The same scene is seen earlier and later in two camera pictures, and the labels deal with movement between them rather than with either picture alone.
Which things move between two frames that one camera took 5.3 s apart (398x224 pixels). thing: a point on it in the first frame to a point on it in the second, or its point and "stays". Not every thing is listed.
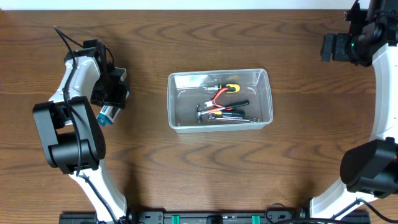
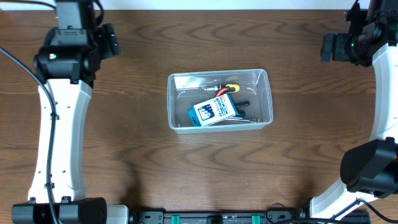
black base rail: [212, 218] stays
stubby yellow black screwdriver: [232, 88] stays
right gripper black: [340, 51] stays
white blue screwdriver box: [107, 115] to [211, 111]
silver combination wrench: [250, 119] stays
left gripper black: [119, 99] to [104, 42]
